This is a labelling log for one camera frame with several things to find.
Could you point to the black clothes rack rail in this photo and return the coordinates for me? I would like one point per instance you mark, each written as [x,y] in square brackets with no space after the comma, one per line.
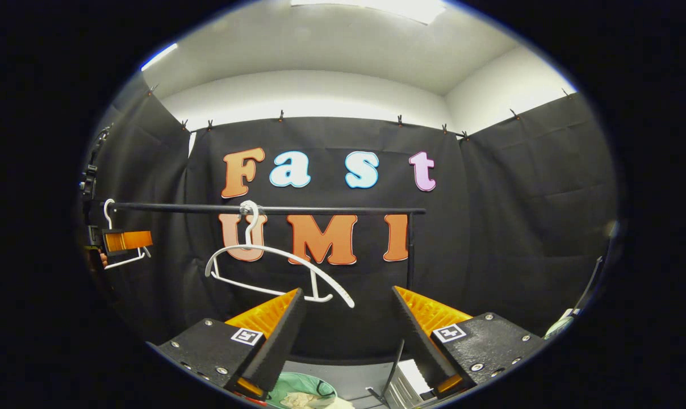
[320,210]

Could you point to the white plastic hanger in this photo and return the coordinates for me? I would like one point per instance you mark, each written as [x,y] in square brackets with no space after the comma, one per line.
[109,213]
[286,255]

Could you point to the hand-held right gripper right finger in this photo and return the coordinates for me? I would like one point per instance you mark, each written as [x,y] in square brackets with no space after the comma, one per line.
[417,346]

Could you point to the wide ceiling light panel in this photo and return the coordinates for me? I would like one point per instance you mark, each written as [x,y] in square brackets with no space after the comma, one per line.
[377,7]

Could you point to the narrow ceiling light strip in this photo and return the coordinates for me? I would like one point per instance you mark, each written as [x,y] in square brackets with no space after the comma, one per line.
[158,57]

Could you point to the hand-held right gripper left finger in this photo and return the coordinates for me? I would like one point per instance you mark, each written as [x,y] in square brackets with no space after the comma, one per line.
[283,341]

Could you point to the cream collared shirt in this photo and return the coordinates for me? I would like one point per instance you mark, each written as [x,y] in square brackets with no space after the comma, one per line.
[309,400]

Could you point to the green laundry hamper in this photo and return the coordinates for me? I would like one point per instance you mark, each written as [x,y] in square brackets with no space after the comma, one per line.
[297,383]

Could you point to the black backdrop cloth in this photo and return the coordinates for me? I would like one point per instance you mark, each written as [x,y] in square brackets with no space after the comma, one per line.
[519,227]

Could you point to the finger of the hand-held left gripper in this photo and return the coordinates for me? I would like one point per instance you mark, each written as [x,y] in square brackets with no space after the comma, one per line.
[127,241]

